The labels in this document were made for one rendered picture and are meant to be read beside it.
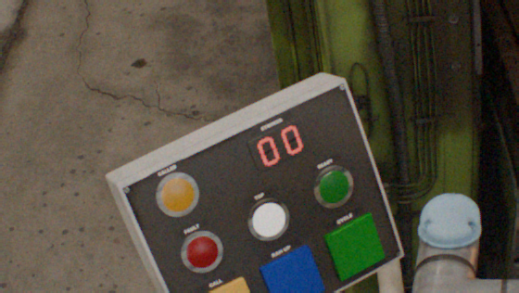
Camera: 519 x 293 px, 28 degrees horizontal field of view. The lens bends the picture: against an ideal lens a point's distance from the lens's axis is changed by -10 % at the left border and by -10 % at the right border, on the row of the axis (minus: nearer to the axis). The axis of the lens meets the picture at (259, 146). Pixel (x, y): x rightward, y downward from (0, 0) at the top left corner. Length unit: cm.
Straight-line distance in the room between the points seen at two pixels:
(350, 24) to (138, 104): 174
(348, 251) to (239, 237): 16
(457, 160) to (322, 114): 47
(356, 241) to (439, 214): 35
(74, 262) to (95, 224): 15
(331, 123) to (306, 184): 9
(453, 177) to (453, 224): 73
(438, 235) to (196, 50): 234
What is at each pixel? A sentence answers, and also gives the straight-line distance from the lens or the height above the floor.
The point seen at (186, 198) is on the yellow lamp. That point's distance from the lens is 146.
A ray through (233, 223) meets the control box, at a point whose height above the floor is 110.
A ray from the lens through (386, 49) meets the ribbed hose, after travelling 168.
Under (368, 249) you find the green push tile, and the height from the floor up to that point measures 100.
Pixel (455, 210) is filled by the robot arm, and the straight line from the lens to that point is 123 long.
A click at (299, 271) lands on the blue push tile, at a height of 102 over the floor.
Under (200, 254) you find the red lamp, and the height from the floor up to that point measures 109.
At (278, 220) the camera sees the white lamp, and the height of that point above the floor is 109.
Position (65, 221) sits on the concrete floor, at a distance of 309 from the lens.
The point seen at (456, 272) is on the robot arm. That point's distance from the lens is 120.
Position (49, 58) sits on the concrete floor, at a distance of 363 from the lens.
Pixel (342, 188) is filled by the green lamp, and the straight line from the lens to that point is 153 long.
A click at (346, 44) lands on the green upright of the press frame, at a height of 112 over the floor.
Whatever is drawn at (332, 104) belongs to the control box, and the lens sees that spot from 151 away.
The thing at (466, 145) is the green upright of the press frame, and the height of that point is 86.
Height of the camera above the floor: 222
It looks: 45 degrees down
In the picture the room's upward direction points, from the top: 10 degrees counter-clockwise
